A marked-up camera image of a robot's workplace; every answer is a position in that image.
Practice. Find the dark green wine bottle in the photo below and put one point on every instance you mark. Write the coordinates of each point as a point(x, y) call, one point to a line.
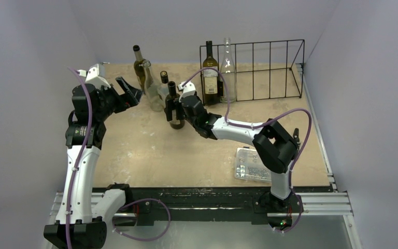
point(210, 77)

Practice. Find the clear plastic screw box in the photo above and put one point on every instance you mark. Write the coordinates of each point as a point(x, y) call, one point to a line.
point(248, 166)

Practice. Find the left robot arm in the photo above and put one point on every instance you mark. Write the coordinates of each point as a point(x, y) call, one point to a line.
point(80, 222)

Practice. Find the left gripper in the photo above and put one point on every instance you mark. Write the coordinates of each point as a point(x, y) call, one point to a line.
point(124, 101)

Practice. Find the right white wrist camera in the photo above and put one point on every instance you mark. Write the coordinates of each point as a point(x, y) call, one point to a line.
point(186, 88)

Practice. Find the black wire wine rack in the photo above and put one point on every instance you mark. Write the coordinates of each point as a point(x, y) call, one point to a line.
point(265, 70)

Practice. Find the green bottle silver foil neck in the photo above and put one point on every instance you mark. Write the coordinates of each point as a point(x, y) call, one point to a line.
point(138, 67)

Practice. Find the black aluminium mounting rail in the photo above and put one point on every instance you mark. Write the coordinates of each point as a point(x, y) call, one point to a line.
point(225, 204)

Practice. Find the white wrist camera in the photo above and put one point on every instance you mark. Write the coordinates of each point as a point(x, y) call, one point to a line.
point(186, 88)
point(95, 75)

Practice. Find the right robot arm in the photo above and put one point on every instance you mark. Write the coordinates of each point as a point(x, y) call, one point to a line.
point(277, 149)

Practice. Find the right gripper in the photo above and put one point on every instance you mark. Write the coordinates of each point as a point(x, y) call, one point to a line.
point(179, 109)

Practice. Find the dark green bottle white label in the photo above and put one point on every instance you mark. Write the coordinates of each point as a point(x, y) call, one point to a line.
point(175, 124)

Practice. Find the tall clear glass bottle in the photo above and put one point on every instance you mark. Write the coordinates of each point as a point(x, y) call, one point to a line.
point(151, 87)

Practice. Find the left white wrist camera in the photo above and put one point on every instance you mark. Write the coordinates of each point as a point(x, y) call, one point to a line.
point(95, 75)

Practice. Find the clear slender glass bottle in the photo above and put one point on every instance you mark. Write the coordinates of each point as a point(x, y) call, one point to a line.
point(228, 71)

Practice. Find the clear bottle black cap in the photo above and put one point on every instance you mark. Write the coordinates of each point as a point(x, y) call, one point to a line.
point(163, 90)

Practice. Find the black pliers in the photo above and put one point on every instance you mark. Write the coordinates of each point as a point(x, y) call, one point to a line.
point(296, 136)

